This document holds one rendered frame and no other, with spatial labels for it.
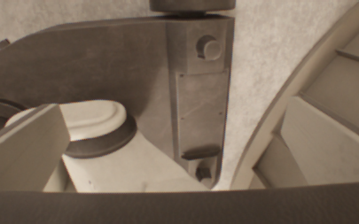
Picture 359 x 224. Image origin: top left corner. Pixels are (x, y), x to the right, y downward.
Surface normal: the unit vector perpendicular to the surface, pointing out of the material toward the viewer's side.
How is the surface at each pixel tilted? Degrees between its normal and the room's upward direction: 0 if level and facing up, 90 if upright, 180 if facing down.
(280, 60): 0
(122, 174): 90
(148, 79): 0
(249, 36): 0
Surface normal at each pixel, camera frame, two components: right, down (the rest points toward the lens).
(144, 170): -0.04, -0.87
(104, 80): 0.20, 0.48
